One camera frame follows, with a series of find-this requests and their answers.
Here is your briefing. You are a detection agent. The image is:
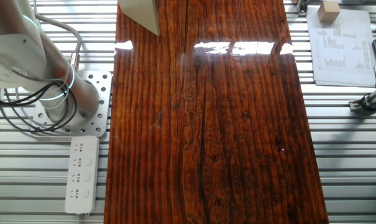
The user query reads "small metal bracket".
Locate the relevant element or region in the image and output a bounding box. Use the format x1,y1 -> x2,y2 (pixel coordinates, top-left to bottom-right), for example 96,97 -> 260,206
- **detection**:
295,0 -> 310,17

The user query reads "printed paper sheet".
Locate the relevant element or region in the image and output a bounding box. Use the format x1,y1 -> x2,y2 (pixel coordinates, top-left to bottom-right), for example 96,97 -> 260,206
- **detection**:
306,6 -> 376,88

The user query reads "small wooden block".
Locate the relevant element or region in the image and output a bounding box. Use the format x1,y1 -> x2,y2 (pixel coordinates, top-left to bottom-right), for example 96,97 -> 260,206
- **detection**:
317,1 -> 341,24

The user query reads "cream wooden shelf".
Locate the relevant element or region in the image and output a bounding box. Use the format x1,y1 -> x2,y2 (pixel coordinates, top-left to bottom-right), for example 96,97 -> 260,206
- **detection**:
117,0 -> 161,37

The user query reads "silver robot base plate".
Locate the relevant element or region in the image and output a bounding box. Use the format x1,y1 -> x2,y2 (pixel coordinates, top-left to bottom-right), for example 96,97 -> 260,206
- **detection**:
30,70 -> 113,138

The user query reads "brown wooden board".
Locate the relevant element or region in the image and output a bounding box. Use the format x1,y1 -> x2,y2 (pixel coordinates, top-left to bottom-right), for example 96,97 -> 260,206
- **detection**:
103,0 -> 330,224

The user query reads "aluminium pole with black ring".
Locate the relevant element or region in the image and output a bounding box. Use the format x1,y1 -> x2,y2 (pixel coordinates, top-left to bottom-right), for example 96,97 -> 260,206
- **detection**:
348,88 -> 376,113

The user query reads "black base cable bundle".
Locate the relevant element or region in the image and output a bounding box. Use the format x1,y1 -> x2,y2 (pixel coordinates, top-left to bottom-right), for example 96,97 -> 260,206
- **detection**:
0,79 -> 79,135

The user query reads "white power strip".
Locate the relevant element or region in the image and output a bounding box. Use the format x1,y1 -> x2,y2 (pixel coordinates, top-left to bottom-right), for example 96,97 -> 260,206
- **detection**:
65,135 -> 101,216

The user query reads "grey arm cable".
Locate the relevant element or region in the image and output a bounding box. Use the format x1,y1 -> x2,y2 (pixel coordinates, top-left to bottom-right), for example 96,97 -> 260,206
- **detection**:
34,12 -> 83,73

